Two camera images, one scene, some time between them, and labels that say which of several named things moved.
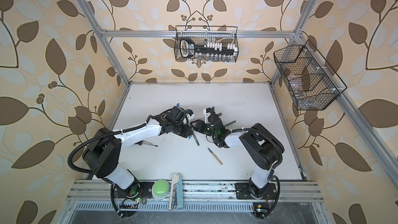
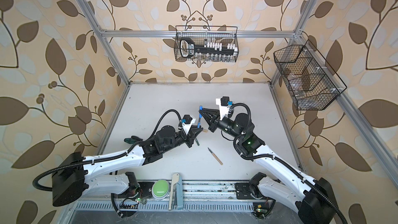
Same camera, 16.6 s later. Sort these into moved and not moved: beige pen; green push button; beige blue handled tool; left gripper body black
Moved: left gripper body black
Not moved: beige blue handled tool; green push button; beige pen
